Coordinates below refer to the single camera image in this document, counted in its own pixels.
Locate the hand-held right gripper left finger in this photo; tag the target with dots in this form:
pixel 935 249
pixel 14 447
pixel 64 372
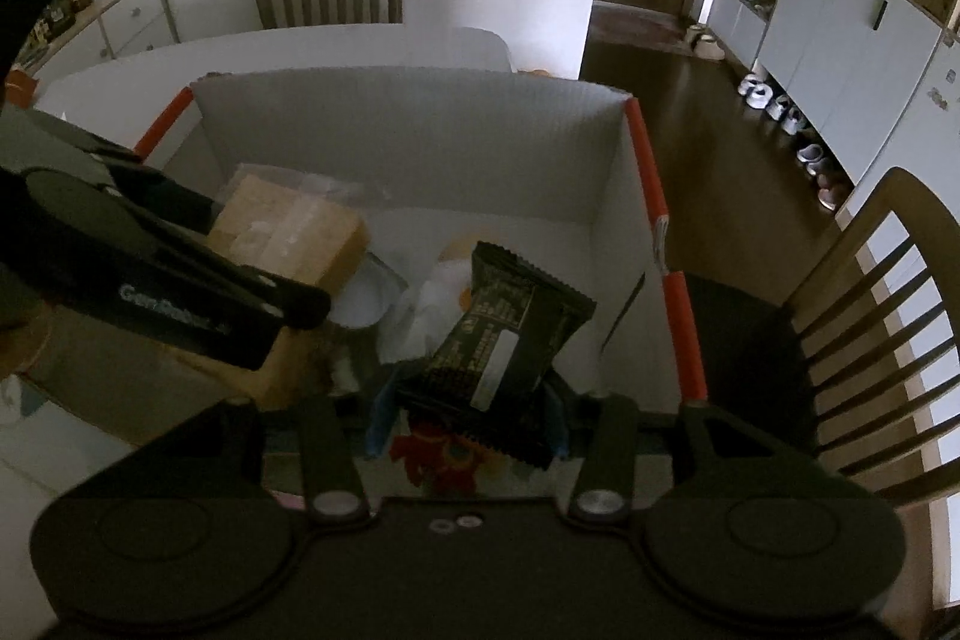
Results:
pixel 381 422

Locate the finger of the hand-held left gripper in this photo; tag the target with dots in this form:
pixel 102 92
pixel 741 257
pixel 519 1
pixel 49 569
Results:
pixel 289 304
pixel 172 194

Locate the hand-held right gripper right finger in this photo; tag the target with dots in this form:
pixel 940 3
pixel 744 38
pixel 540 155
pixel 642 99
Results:
pixel 556 430

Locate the brown cardboard carton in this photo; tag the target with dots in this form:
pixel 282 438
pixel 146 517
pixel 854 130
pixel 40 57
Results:
pixel 300 227

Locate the white packet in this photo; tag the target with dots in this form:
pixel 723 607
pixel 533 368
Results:
pixel 367 295

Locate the black snack packet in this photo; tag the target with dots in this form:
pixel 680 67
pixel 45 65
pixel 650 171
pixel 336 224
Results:
pixel 495 340

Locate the red cardboard box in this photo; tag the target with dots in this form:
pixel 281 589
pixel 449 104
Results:
pixel 420 145

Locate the red flower print packet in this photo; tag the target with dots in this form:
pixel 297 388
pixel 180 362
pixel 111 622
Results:
pixel 442 464

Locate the white wooden sideboard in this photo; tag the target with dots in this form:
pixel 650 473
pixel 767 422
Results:
pixel 127 21

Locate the row of shoes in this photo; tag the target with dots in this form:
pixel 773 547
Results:
pixel 795 138

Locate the pair of slippers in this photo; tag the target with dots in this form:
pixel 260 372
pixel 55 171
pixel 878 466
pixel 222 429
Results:
pixel 703 42

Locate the white wall cabinet unit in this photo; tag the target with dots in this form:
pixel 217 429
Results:
pixel 847 40

